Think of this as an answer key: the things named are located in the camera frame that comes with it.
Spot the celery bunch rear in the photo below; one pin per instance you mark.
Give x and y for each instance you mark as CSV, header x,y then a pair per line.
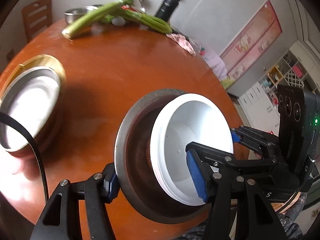
x,y
150,21

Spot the red noodle bowl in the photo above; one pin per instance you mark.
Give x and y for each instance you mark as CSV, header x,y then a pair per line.
x,y
186,126

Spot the celery bunch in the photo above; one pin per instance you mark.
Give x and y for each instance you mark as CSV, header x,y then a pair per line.
x,y
150,21
95,15

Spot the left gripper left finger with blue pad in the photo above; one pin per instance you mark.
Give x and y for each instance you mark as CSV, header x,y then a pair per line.
x,y
110,183

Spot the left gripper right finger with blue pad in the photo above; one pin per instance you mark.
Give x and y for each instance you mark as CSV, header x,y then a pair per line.
x,y
201,174

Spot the pink cloth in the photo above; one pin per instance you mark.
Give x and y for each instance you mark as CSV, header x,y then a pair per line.
x,y
182,41

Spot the celery bunch front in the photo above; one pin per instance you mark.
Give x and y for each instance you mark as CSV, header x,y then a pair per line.
x,y
95,15

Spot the black thermos bottle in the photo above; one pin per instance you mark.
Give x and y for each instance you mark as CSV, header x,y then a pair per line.
x,y
166,9

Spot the brown wooden slat chair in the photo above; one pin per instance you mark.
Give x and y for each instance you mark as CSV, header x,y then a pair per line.
x,y
36,16

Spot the steel mixing bowl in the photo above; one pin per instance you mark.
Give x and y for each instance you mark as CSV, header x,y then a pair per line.
x,y
136,177

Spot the lilac child's garment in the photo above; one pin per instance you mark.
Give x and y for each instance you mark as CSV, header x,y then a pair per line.
x,y
211,58

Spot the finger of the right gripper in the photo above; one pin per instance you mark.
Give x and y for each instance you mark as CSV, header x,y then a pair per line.
x,y
210,155
236,138

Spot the yellow shell-shaped plate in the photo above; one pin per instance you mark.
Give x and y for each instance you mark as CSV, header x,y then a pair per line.
x,y
35,64

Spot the steel bowl at back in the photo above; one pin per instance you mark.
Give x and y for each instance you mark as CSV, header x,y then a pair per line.
x,y
73,14

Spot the hello kitty pink curtain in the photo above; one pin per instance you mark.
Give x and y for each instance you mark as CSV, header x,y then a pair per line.
x,y
252,41

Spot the steel pan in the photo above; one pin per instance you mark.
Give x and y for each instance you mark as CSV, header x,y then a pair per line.
x,y
27,104

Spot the white foam-net fruit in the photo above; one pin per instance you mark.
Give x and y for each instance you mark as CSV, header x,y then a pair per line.
x,y
118,21

